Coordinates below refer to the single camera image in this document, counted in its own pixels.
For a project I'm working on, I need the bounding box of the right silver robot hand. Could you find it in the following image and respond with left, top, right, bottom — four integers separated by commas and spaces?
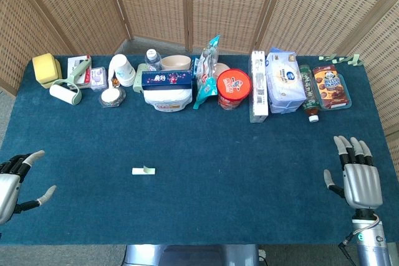
323, 135, 383, 210

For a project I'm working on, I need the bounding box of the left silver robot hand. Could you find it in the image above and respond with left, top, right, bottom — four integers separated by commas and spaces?
0, 150, 57, 226

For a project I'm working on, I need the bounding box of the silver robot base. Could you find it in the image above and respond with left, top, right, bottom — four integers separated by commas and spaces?
123, 244, 260, 266

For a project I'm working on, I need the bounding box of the teal clear tray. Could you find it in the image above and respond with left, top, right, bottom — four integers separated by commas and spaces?
317, 72, 353, 112

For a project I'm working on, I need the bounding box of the brown panda biscuit box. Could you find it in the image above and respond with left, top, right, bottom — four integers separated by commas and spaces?
312, 65, 350, 108

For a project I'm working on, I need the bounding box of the green white lint roller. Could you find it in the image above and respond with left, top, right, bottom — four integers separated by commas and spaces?
49, 57, 93, 107

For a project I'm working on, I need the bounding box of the green tea bottle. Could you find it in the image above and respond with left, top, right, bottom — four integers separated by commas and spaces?
298, 64, 321, 123

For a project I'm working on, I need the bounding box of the yellow sponge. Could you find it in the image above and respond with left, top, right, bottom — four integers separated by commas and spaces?
32, 53, 57, 83

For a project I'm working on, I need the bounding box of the pale yellow plastic box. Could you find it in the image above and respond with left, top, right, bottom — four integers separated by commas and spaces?
40, 59, 63, 89

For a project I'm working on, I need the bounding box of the white blue tissue pack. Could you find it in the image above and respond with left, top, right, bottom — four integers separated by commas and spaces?
265, 47, 307, 114

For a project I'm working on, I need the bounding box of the clear hexagonal jar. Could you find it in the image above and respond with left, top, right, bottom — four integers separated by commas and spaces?
99, 87, 127, 108

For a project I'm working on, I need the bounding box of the white and red carton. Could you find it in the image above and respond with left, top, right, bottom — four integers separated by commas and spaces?
67, 55, 93, 89

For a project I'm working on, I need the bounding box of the long white barcode box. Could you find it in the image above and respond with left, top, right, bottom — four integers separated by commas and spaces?
248, 49, 269, 123

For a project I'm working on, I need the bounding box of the small purple white pack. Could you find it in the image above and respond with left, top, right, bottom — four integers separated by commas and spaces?
90, 66, 108, 92

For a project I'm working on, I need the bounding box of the red lidded noodle cup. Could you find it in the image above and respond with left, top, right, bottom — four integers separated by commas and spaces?
216, 69, 252, 111

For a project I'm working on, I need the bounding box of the white paper cup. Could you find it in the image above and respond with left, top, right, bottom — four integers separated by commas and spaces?
108, 54, 137, 88

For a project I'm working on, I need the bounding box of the teal table cloth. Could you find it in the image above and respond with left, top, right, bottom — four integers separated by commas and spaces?
0, 55, 390, 245

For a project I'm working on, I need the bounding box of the pale green holder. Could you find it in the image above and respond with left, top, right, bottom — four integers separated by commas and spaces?
132, 63, 149, 94

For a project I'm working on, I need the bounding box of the white plastic tub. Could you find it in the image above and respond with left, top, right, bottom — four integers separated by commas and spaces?
143, 88, 193, 113

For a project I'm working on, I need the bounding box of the beige round container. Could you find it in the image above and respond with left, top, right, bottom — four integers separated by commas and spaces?
214, 62, 231, 80

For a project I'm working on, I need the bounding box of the teal clear snack bag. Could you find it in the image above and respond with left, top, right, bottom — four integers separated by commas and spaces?
192, 34, 221, 110

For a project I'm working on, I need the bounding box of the blue toothpaste box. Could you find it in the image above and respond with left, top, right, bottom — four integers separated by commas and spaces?
141, 69, 193, 92

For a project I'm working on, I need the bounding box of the clear water bottle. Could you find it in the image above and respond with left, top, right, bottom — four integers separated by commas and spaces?
144, 49, 163, 72

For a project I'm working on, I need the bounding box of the beige bowl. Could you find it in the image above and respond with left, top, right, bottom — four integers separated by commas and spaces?
160, 55, 191, 71

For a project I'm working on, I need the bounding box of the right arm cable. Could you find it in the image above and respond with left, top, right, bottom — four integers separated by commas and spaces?
338, 215, 383, 266

